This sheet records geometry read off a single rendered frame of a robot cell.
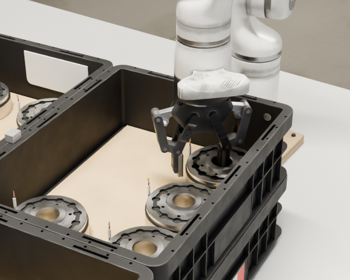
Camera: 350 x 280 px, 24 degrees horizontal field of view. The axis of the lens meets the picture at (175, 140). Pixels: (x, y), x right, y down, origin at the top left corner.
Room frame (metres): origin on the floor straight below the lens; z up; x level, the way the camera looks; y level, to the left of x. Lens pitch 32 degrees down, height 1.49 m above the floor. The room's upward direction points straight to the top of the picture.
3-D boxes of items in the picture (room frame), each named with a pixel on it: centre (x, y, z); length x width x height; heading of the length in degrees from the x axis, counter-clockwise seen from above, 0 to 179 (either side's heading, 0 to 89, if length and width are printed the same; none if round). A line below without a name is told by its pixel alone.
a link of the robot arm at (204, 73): (0.93, -0.04, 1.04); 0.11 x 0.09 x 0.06; 11
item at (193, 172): (0.96, -0.07, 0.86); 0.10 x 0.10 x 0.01
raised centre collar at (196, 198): (0.86, -0.01, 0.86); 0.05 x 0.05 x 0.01
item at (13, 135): (0.91, 0.21, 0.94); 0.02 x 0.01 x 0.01; 152
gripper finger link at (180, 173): (0.95, -0.01, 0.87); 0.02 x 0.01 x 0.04; 11
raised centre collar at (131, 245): (0.77, 0.04, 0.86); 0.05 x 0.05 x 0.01
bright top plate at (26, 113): (1.10, 0.20, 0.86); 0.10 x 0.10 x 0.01
